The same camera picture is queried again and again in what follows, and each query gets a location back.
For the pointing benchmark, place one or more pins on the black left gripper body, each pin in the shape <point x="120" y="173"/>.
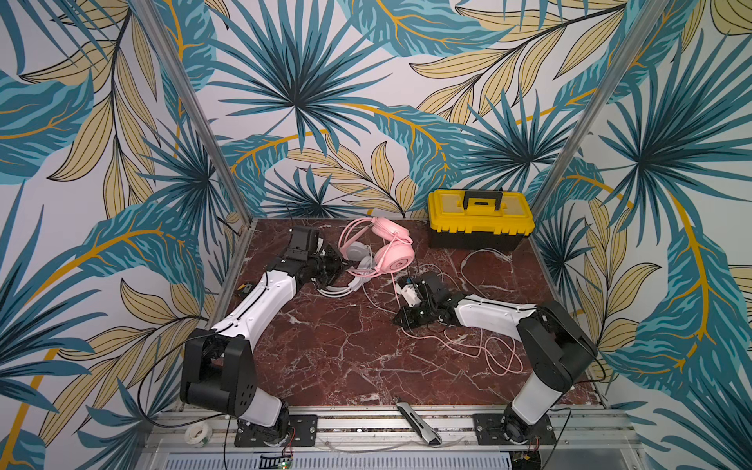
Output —
<point x="329" y="262"/>

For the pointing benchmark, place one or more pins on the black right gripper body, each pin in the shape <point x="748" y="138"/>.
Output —
<point x="416" y="311"/>

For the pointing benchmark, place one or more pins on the pink headphones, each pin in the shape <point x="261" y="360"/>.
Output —
<point x="397" y="253"/>

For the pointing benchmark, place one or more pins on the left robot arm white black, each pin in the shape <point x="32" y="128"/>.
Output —
<point x="219" y="370"/>

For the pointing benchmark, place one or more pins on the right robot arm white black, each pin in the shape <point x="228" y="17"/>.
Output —
<point x="558" y="350"/>

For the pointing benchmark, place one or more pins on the white grey headphones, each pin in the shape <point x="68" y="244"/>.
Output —
<point x="363" y="260"/>

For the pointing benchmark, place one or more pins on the yellow black toolbox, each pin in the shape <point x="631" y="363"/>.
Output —
<point x="478" y="219"/>

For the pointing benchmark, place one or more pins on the grey utility knife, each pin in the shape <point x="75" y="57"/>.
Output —
<point x="418" y="425"/>

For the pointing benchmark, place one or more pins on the white tape roll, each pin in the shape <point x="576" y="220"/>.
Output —
<point x="198" y="435"/>

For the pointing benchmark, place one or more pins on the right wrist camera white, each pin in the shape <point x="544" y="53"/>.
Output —
<point x="408" y="291"/>

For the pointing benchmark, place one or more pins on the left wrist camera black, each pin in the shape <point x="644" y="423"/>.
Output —
<point x="303" y="243"/>

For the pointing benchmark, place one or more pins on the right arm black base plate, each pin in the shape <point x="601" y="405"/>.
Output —
<point x="501" y="429"/>

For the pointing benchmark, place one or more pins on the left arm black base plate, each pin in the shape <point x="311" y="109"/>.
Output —
<point x="298" y="430"/>

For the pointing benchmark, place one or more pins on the aluminium front rail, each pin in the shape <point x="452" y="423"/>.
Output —
<point x="380" y="438"/>

